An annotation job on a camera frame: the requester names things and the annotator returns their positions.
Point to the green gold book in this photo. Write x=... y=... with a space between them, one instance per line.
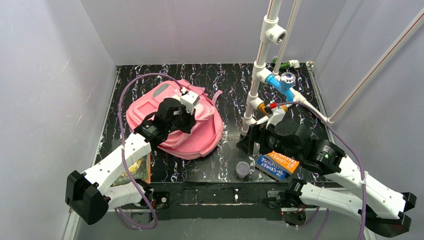
x=140 y=170

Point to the blue 91-storey treehouse book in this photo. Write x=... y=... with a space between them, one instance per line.
x=270 y=168

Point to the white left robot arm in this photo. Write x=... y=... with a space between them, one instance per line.
x=109 y=184

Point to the pink student backpack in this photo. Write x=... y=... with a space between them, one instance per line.
x=204 y=136

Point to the white PVC pipe frame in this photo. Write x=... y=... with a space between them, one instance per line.
x=272 y=34

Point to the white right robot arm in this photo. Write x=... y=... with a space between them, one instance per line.
x=381 y=209

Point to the orange 39-storey treehouse book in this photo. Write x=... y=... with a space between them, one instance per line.
x=284 y=162

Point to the aluminium frame rail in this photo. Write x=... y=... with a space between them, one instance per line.
x=191 y=201

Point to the orange pipe fitting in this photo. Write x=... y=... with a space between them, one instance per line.
x=262 y=107

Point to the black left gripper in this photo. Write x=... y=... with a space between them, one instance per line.
x=185 y=119

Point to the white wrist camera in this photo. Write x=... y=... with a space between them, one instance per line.
x=275 y=114
x=189 y=99

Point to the blue pipe valve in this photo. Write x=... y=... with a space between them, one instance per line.
x=283 y=84

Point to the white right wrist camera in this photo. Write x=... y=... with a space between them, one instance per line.
x=275 y=114

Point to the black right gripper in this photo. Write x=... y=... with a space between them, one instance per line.
x=257 y=141

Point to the white wall conduit pipe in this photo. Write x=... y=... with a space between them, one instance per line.
x=416 y=23

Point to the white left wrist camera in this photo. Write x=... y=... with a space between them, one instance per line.
x=189 y=99

